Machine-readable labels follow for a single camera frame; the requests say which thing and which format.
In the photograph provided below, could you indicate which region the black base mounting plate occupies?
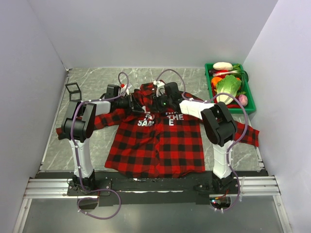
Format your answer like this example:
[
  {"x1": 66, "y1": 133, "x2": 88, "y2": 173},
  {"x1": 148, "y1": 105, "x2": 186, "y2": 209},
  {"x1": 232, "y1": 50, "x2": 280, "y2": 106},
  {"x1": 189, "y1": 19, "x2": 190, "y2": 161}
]
[{"x1": 67, "y1": 171, "x2": 238, "y2": 207}]

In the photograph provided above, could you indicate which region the small circuit board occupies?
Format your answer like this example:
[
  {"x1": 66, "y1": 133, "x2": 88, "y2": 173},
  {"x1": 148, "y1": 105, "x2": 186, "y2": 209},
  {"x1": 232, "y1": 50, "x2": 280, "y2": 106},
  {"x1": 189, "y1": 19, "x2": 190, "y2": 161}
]
[{"x1": 210, "y1": 197, "x2": 231, "y2": 210}]

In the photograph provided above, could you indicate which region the orange fruit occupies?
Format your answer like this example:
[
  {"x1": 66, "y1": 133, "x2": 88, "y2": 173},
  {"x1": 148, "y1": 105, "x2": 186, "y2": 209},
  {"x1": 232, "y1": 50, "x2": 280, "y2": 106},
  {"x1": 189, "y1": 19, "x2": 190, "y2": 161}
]
[{"x1": 211, "y1": 76, "x2": 222, "y2": 86}]

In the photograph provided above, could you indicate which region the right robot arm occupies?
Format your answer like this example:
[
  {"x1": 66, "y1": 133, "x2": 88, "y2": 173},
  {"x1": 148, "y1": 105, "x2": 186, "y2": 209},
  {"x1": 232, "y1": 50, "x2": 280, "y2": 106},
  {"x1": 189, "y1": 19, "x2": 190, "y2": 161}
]
[{"x1": 152, "y1": 81, "x2": 238, "y2": 194}]

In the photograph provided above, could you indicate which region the green white cabbage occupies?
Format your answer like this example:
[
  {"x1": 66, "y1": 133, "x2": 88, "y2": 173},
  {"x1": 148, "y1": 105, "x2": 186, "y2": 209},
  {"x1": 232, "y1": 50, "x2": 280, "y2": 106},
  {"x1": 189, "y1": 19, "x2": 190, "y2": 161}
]
[{"x1": 216, "y1": 75, "x2": 242, "y2": 105}]

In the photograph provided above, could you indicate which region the aluminium frame rail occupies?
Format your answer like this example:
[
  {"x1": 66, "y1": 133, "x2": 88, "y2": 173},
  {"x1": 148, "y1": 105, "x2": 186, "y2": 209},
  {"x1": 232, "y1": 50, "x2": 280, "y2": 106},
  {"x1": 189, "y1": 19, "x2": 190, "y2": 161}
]
[{"x1": 23, "y1": 177, "x2": 280, "y2": 199}]

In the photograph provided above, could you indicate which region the purple onion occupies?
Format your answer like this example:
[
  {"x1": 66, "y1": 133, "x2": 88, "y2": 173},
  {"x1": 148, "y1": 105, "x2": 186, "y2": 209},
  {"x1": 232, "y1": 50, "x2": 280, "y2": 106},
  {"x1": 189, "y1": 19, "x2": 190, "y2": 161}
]
[{"x1": 238, "y1": 94, "x2": 248, "y2": 107}]

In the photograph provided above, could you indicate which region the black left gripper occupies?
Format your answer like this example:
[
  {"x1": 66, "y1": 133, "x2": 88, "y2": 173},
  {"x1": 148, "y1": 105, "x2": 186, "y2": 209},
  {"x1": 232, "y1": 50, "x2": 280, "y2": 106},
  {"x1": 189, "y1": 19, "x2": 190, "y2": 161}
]
[{"x1": 115, "y1": 93, "x2": 144, "y2": 114}]

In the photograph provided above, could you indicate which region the black brooch display box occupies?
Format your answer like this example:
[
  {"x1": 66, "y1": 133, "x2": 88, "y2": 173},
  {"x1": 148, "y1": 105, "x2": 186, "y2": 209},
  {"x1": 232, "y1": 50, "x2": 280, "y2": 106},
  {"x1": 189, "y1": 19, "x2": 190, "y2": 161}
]
[{"x1": 65, "y1": 83, "x2": 82, "y2": 101}]

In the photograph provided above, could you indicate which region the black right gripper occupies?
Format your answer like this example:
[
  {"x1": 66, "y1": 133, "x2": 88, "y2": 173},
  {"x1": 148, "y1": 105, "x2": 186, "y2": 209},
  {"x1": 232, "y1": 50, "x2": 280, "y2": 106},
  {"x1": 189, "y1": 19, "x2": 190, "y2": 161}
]
[{"x1": 150, "y1": 92, "x2": 173, "y2": 114}]

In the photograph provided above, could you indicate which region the red black plaid shirt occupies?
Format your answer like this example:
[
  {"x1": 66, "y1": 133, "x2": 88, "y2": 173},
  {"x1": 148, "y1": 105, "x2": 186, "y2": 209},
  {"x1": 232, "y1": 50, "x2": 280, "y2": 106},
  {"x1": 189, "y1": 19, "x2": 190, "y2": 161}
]
[{"x1": 56, "y1": 82, "x2": 260, "y2": 179}]

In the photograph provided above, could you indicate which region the green plastic tray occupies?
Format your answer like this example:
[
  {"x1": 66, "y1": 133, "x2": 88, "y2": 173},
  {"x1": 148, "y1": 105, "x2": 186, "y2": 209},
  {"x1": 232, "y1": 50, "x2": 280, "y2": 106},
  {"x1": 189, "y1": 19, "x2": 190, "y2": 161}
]
[{"x1": 205, "y1": 63, "x2": 256, "y2": 114}]

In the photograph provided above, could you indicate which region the dark purple eggplant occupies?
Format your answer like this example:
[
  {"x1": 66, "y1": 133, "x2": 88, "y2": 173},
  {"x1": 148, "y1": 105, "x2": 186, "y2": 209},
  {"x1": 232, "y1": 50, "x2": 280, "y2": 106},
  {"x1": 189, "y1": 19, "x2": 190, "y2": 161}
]
[{"x1": 208, "y1": 69, "x2": 217, "y2": 75}]

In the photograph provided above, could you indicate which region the white potato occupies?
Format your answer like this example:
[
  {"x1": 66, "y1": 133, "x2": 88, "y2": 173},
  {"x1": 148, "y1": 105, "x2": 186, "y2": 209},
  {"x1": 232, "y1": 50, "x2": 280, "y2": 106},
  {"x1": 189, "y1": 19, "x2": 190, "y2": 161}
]
[{"x1": 213, "y1": 62, "x2": 233, "y2": 71}]

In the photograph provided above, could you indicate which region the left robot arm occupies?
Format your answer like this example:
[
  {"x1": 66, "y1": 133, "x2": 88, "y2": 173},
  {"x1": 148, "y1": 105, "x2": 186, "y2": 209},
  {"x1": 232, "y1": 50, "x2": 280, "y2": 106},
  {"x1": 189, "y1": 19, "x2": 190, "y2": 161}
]
[{"x1": 60, "y1": 84, "x2": 145, "y2": 195}]

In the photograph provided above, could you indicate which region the red chili pepper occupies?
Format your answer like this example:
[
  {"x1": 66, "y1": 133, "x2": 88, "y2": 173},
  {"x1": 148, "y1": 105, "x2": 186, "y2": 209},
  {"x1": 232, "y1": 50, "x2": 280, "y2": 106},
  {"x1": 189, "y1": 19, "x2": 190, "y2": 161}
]
[{"x1": 226, "y1": 104, "x2": 240, "y2": 109}]

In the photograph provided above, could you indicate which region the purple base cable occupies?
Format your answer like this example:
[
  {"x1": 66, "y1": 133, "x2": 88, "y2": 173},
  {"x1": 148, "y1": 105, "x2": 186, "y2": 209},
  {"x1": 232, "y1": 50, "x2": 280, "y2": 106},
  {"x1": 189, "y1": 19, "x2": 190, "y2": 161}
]
[{"x1": 77, "y1": 189, "x2": 122, "y2": 220}]

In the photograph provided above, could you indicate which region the white green onion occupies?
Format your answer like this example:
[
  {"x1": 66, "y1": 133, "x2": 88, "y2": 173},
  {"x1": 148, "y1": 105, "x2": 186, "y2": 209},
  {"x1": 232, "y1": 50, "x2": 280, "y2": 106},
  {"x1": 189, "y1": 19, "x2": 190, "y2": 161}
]
[{"x1": 213, "y1": 70, "x2": 244, "y2": 77}]

